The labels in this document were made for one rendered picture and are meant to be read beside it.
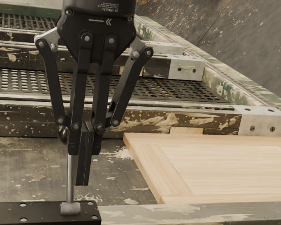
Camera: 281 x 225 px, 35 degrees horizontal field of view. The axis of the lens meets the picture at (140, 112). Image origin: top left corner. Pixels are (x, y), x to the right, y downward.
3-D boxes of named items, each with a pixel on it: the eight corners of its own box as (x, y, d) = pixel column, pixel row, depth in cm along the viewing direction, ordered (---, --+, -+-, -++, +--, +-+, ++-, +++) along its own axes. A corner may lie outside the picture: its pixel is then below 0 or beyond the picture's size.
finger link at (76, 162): (88, 131, 49) (81, 131, 49) (81, 186, 51) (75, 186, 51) (84, 121, 52) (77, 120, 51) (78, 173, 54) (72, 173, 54)
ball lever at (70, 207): (86, 219, 58) (87, 118, 59) (56, 220, 56) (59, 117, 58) (80, 216, 61) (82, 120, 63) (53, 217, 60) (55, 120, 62)
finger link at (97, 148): (92, 110, 51) (117, 111, 51) (88, 149, 52) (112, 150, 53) (94, 114, 49) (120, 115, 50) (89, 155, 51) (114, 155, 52)
